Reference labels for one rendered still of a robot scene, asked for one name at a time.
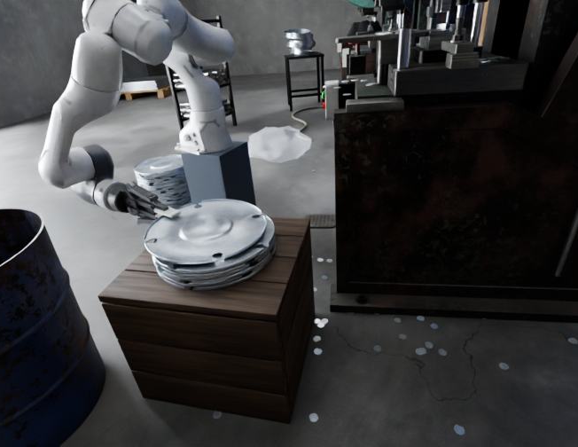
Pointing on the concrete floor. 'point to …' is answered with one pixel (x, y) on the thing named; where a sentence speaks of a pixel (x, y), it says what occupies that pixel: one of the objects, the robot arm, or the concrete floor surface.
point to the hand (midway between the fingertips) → (167, 214)
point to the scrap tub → (36, 339)
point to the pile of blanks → (167, 187)
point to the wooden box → (220, 332)
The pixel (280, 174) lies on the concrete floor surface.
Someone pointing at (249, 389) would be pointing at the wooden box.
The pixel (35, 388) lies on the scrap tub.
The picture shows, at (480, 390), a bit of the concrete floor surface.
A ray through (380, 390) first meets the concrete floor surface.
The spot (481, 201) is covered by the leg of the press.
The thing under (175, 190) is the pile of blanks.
